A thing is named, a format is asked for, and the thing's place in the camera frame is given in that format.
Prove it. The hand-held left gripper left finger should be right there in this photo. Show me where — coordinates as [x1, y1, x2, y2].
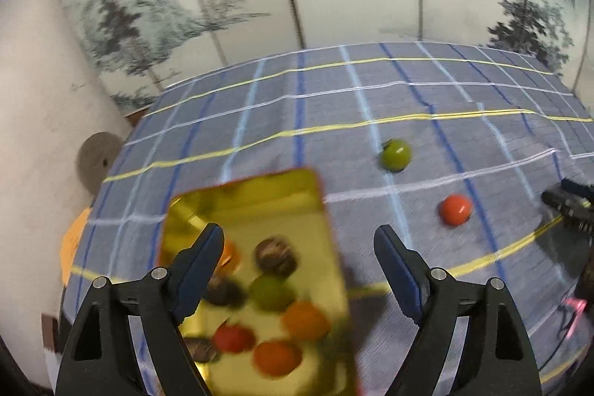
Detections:
[55, 223, 226, 396]

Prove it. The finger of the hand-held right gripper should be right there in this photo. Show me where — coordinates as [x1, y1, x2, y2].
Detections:
[542, 177, 594, 234]

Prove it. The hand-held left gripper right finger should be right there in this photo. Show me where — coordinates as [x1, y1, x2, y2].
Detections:
[373, 224, 543, 396]

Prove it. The orange round fruit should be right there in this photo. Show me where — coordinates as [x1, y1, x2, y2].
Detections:
[218, 238, 242, 271]
[253, 339, 303, 378]
[439, 194, 473, 227]
[282, 301, 331, 342]

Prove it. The gold and red tin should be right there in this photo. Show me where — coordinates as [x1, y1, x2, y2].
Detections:
[158, 167, 367, 396]

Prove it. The green round fruit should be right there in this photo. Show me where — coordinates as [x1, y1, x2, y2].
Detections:
[379, 138, 413, 172]
[249, 274, 298, 312]

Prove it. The dark brown round fruit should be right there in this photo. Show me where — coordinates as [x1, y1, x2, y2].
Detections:
[254, 237, 298, 277]
[186, 338, 221, 364]
[203, 276, 247, 308]

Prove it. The red round fruit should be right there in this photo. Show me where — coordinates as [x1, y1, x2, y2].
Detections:
[212, 324, 257, 354]

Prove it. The orange fabric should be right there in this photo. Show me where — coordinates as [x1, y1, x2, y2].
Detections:
[60, 207, 94, 285]

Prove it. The brown wooden furniture edge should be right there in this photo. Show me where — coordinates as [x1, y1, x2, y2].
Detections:
[41, 313, 61, 353]

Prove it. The grey round disc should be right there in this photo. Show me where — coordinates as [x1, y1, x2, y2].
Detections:
[76, 132, 125, 195]

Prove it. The blue plaid tablecloth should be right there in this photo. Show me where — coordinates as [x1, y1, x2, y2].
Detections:
[60, 42, 594, 396]

